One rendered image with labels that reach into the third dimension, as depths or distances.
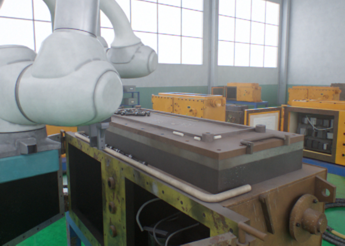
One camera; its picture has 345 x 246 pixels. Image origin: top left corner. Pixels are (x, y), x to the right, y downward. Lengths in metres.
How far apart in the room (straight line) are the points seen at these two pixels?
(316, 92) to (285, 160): 9.11
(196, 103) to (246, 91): 7.05
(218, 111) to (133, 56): 4.24
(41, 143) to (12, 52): 0.24
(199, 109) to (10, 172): 4.15
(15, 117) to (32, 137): 0.07
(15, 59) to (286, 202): 0.92
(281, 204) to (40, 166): 0.75
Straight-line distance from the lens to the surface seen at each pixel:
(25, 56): 0.82
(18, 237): 1.94
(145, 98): 12.00
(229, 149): 0.90
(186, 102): 5.02
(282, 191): 1.05
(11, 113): 0.79
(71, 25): 0.73
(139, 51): 0.94
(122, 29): 0.95
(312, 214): 1.11
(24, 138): 0.82
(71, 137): 1.87
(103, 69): 0.66
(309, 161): 3.76
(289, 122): 3.88
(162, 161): 1.10
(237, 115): 8.33
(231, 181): 0.93
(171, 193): 0.96
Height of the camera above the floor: 1.58
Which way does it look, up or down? 8 degrees down
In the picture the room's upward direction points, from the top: straight up
